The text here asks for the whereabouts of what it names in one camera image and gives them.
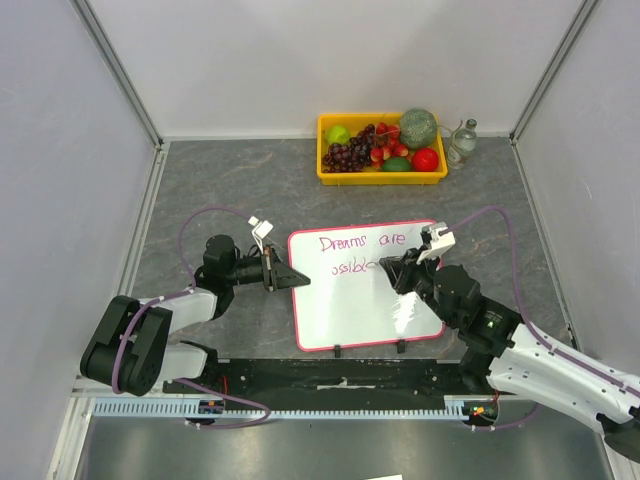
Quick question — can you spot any red tomato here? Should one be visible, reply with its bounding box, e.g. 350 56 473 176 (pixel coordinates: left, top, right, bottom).
411 148 440 172

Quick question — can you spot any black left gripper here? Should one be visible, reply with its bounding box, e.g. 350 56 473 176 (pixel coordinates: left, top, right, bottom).
226 245 309 292

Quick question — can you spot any left aluminium frame post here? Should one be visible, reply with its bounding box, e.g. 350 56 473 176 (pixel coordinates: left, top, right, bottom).
70 0 164 149

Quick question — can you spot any dark purple grape bunch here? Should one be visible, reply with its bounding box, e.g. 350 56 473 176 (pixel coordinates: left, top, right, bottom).
321 124 374 173

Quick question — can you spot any light blue slotted cable duct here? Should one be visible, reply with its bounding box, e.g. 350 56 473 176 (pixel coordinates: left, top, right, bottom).
91 397 476 419

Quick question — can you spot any green netted melon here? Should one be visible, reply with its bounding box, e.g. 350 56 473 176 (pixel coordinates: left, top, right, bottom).
398 108 438 150

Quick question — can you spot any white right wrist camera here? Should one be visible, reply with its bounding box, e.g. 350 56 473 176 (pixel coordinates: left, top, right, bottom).
417 222 456 264

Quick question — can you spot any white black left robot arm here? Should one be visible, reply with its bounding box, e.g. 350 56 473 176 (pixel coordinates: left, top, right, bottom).
80 235 311 396

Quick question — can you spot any aluminium frame post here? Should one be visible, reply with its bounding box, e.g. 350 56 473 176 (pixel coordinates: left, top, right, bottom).
509 0 601 145
70 0 164 149

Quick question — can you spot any yellow plastic fruit bin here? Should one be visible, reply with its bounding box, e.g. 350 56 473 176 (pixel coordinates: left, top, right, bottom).
316 112 448 186

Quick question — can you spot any green apple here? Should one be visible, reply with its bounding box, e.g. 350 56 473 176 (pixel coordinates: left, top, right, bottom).
324 125 351 145

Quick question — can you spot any clear glass bottle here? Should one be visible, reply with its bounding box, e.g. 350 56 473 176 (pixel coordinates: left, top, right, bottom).
446 118 477 168

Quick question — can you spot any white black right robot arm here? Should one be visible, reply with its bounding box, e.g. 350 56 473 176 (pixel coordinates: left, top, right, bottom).
380 249 639 462

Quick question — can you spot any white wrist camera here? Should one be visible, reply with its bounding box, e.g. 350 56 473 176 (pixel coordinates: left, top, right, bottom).
417 222 456 264
248 216 273 255

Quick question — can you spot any right aluminium frame post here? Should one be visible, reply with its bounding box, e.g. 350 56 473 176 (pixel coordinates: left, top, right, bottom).
509 0 601 145

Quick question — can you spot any pink framed whiteboard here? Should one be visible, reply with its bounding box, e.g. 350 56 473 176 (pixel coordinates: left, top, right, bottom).
288 219 445 352

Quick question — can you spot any green avocado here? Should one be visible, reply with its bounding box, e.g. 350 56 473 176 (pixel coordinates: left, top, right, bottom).
381 157 412 172

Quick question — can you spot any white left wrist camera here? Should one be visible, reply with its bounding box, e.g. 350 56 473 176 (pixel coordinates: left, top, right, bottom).
248 216 273 255

